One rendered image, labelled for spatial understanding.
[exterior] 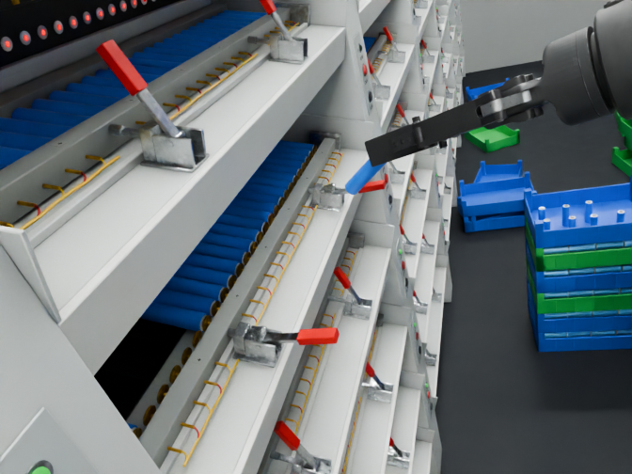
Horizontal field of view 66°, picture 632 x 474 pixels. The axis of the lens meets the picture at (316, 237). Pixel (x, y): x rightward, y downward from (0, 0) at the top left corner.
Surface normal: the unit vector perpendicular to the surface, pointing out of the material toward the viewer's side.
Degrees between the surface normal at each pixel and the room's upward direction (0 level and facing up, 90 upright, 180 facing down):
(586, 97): 99
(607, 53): 62
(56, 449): 90
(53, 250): 16
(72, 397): 90
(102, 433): 90
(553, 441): 0
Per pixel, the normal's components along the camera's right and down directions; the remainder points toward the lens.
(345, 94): -0.26, 0.56
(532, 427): -0.25, -0.83
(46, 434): 0.93, -0.06
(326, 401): 0.01, -0.81
